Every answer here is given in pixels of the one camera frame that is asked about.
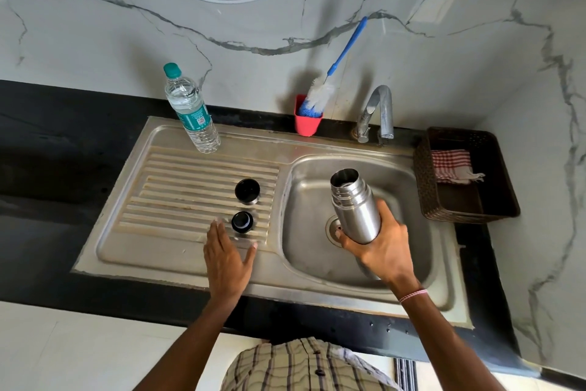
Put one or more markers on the person's left hand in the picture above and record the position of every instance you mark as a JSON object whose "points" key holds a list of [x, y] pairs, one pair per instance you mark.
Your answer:
{"points": [[225, 262]]}

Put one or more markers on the person's right hand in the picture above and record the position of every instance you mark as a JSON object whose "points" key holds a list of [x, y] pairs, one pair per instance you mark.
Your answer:
{"points": [[387, 251]]}

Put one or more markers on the person's right thumb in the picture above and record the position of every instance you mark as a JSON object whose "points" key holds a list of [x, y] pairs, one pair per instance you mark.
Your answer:
{"points": [[388, 214]]}

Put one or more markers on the person's left thumb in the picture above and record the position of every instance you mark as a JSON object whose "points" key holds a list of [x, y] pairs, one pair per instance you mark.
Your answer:
{"points": [[250, 254]]}

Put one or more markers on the stainless steel thermos flask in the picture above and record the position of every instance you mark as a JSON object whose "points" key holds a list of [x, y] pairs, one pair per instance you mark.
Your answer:
{"points": [[355, 204]]}

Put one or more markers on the person's right forearm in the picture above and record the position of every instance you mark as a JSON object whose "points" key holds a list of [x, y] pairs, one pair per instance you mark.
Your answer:
{"points": [[446, 340]]}

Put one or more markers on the person's left forearm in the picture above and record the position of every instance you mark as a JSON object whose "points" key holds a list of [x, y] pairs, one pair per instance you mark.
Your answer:
{"points": [[192, 345]]}

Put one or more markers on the black flask stopper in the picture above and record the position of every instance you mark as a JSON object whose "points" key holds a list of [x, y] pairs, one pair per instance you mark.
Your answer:
{"points": [[242, 222]]}

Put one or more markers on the stainless steel sink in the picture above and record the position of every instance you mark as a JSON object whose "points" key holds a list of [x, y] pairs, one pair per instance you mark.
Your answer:
{"points": [[229, 221]]}

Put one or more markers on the sink drain strainer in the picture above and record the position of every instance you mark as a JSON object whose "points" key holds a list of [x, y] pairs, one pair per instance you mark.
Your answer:
{"points": [[333, 230]]}

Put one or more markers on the black flask cup lid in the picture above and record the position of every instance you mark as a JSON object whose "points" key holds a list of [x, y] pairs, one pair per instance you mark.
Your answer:
{"points": [[247, 191]]}

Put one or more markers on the red checkered cloth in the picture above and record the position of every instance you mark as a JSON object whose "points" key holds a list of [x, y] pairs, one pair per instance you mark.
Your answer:
{"points": [[451, 165]]}

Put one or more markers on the red white wrist thread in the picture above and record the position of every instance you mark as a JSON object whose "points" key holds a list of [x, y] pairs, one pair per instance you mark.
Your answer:
{"points": [[413, 295]]}

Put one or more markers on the dark brown woven basket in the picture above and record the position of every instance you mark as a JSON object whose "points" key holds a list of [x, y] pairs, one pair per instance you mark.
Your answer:
{"points": [[476, 203]]}

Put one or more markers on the chrome sink faucet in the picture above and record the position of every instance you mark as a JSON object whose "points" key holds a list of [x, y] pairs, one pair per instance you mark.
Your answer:
{"points": [[377, 113]]}

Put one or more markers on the red plastic cup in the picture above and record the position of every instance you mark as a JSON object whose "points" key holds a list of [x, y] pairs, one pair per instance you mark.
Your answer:
{"points": [[306, 124]]}

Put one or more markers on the plaid shirt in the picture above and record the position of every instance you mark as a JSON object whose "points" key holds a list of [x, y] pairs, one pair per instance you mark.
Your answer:
{"points": [[306, 368]]}

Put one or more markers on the blue bottle brush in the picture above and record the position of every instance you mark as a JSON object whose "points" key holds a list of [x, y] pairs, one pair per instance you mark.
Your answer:
{"points": [[327, 79]]}

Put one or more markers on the clear plastic water bottle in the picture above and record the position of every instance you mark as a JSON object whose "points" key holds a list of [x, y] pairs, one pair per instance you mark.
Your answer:
{"points": [[192, 109]]}

